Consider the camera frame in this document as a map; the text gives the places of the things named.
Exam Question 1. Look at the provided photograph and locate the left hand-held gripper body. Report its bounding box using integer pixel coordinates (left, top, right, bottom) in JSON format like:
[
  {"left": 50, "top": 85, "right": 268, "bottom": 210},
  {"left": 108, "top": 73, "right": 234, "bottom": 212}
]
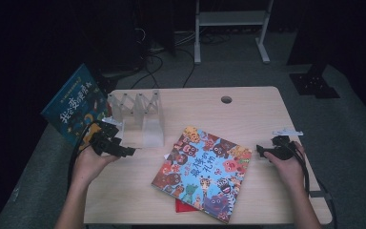
[{"left": 89, "top": 116, "right": 123, "bottom": 156}]

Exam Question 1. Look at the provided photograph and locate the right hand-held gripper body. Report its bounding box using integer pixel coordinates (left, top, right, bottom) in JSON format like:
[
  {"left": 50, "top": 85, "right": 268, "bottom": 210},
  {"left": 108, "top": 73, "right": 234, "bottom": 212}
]
[{"left": 268, "top": 128, "right": 304, "bottom": 161}]

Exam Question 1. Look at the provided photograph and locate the clear acrylic book rack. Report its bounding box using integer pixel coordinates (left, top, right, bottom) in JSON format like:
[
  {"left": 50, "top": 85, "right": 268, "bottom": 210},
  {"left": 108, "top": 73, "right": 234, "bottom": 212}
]
[{"left": 106, "top": 89, "right": 166, "bottom": 149}]

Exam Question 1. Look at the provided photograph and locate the blue monster picture book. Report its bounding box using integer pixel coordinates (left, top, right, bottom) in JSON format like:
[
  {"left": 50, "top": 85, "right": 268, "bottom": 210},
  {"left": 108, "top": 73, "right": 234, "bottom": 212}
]
[{"left": 40, "top": 62, "right": 112, "bottom": 148}]

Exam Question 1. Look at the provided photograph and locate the blue animal pattern picture book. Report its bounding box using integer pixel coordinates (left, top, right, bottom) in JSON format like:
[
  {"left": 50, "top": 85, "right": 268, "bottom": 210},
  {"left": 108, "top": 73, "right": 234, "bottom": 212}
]
[{"left": 151, "top": 126, "right": 253, "bottom": 224}]

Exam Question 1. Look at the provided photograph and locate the red picture book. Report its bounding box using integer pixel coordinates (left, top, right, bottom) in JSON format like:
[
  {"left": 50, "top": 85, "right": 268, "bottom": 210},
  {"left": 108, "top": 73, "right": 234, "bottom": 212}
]
[{"left": 174, "top": 198, "right": 199, "bottom": 214}]

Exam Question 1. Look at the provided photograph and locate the person's right hand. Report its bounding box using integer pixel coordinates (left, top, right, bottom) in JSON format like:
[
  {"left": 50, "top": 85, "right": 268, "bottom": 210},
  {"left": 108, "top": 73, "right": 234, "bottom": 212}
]
[{"left": 263, "top": 141, "right": 308, "bottom": 192}]

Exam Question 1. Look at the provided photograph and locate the person's left hand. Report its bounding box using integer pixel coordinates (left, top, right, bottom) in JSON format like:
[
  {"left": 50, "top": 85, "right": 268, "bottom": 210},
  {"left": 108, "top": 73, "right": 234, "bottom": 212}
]
[{"left": 72, "top": 145, "right": 118, "bottom": 190}]

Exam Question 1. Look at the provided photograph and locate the black tape strip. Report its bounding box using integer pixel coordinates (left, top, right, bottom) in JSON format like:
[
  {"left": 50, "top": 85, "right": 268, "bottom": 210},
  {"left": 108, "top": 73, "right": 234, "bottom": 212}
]
[{"left": 309, "top": 190, "right": 333, "bottom": 200}]

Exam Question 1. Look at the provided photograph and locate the black stand foot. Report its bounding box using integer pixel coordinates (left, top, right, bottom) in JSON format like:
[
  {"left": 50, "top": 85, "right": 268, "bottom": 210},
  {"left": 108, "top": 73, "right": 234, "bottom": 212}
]
[{"left": 93, "top": 56, "right": 141, "bottom": 96}]

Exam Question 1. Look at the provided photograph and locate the black flat stand base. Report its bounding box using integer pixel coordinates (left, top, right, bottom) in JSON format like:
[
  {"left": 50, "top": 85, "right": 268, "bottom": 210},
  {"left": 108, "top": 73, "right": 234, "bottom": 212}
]
[{"left": 289, "top": 63, "right": 341, "bottom": 99}]

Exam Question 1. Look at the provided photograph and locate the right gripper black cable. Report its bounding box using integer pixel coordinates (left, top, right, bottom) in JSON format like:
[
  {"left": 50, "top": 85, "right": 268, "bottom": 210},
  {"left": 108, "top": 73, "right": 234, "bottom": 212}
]
[{"left": 285, "top": 141, "right": 337, "bottom": 229}]

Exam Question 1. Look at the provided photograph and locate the black floor cable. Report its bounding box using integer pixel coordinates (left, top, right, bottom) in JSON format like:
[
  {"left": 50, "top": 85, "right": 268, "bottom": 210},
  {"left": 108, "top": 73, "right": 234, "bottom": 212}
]
[
  {"left": 174, "top": 47, "right": 196, "bottom": 89},
  {"left": 131, "top": 53, "right": 165, "bottom": 90}
]

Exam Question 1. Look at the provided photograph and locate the floor cable bundle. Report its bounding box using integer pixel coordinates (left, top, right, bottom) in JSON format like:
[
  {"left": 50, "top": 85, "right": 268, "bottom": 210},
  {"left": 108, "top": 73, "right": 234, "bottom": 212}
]
[{"left": 199, "top": 31, "right": 233, "bottom": 46}]

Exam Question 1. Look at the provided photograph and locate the white metal stand frame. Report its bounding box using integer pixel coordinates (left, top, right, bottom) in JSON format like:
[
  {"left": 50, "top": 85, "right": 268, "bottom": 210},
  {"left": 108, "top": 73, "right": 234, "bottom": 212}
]
[{"left": 193, "top": 0, "right": 275, "bottom": 65}]

